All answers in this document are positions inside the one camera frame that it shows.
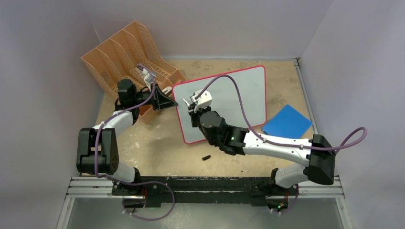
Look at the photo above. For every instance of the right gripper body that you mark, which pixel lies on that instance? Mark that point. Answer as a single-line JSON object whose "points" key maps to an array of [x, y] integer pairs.
{"points": [[195, 115]]}

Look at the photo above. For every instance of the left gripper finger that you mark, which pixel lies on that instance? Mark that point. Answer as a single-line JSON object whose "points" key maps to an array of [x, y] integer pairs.
{"points": [[164, 102], [164, 93]]}

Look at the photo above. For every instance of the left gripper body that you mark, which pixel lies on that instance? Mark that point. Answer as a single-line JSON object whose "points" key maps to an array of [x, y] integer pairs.
{"points": [[142, 97]]}

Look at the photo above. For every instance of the black marker cap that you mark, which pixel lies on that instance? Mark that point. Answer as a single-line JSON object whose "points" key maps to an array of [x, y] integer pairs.
{"points": [[206, 157]]}

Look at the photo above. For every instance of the pink-framed whiteboard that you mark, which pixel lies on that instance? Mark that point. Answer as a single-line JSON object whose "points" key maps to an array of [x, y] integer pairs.
{"points": [[228, 101]]}

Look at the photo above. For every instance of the black and white marker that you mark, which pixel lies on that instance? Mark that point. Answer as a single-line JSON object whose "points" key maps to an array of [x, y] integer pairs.
{"points": [[186, 102]]}

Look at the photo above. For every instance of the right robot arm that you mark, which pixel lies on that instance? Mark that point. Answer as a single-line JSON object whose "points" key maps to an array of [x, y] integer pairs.
{"points": [[311, 161]]}

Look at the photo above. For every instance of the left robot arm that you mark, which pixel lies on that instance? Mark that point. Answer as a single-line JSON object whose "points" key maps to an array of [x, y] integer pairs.
{"points": [[97, 151]]}

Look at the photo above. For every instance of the white stapler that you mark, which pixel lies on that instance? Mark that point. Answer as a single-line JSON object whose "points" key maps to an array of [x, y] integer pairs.
{"points": [[167, 90]]}

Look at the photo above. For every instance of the peach plastic file organizer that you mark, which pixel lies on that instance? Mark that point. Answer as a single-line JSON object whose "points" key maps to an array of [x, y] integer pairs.
{"points": [[117, 57]]}

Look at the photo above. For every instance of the blue notebook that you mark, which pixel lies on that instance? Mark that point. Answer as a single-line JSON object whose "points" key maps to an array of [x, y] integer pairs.
{"points": [[287, 123]]}

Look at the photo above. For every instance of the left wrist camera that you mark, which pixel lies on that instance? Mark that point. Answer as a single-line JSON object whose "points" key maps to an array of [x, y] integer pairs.
{"points": [[149, 80]]}

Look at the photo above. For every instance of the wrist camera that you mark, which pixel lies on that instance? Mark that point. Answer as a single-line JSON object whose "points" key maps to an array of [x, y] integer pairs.
{"points": [[201, 102], [149, 80]]}

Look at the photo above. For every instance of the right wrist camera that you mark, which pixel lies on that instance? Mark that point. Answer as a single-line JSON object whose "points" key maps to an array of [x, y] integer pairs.
{"points": [[201, 102]]}

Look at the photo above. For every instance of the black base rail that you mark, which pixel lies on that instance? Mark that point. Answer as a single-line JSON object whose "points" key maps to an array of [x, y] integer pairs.
{"points": [[255, 191]]}

